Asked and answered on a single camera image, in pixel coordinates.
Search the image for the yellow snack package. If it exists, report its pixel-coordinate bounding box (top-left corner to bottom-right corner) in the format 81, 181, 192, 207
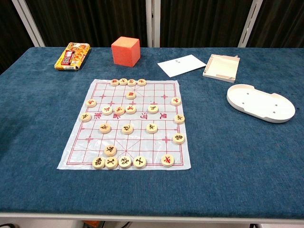
54, 42, 91, 71

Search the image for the blue fabric tablecloth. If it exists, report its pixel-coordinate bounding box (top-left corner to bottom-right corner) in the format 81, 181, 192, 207
0, 47, 304, 214

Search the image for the white metal frame post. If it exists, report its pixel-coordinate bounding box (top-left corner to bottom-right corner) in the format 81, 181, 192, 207
237, 0, 262, 48
11, 0, 46, 48
145, 0, 162, 48

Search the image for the white oval tray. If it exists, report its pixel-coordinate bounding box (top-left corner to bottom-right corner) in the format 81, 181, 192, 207
226, 84, 296, 124

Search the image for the black pleated curtain panel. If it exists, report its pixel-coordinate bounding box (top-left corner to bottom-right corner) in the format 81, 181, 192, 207
158, 0, 252, 48
25, 0, 148, 48
0, 0, 36, 76
247, 0, 304, 49

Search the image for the white paper card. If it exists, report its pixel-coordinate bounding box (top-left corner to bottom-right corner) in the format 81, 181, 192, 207
157, 54, 207, 78

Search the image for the plastic Chinese chess board sheet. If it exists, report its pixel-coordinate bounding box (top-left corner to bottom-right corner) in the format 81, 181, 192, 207
57, 78, 192, 170

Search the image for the orange cube block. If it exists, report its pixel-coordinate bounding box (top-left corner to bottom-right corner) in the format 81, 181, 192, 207
111, 36, 141, 68

